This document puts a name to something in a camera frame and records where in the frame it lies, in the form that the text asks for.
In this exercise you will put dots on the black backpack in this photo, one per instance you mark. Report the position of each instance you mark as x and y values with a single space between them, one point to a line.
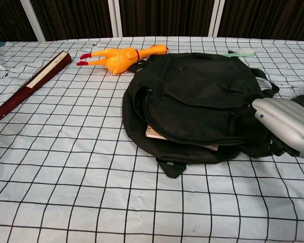
192 101

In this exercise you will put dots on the dark brown curtain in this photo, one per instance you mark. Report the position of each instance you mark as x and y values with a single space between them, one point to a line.
167 15

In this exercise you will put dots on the dark red folding fan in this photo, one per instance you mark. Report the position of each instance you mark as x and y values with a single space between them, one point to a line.
43 73

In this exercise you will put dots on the green comb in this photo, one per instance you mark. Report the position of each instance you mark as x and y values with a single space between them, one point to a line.
244 53

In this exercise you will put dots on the black white checked tablecloth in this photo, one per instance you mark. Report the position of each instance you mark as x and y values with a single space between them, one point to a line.
66 177

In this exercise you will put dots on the yellow rubber chicken toy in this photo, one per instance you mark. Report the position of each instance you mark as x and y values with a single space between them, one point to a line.
119 60

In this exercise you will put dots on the white frame post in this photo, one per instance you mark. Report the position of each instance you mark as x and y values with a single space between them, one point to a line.
34 17
215 17
115 17

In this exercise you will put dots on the brown paper cover book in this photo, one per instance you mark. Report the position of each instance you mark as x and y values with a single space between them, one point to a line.
153 133

